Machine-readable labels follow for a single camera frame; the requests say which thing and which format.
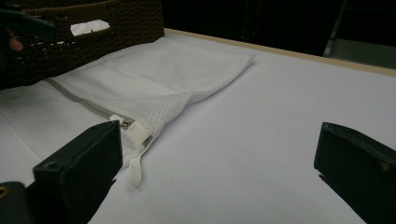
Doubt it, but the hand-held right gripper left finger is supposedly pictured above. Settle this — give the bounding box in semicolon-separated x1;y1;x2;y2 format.
26;120;124;224

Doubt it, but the white mesh laundry bag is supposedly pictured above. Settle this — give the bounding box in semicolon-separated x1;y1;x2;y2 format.
0;36;256;189

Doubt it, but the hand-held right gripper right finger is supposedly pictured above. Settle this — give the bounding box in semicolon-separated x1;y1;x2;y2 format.
313;121;396;224

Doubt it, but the brown wicker basket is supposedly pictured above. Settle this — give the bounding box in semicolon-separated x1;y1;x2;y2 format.
0;0;165;91

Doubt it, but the white metal desk frame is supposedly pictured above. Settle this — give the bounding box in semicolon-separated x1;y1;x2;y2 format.
322;0;396;70

